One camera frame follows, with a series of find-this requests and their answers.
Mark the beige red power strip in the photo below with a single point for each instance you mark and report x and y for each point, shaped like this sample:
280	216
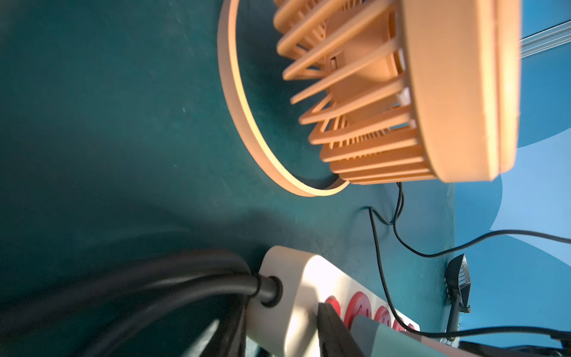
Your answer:
291	327

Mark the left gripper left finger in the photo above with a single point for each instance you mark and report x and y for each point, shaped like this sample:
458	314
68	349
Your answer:
229	338

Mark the mint green usb adapter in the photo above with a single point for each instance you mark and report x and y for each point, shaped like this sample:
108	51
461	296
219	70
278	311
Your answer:
375	339

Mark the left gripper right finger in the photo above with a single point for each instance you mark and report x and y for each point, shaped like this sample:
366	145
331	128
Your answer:
337	332

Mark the aluminium rail frame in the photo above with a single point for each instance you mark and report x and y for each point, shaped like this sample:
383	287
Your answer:
558	35

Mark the orange desk fan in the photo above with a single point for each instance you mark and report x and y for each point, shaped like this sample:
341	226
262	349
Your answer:
404	90

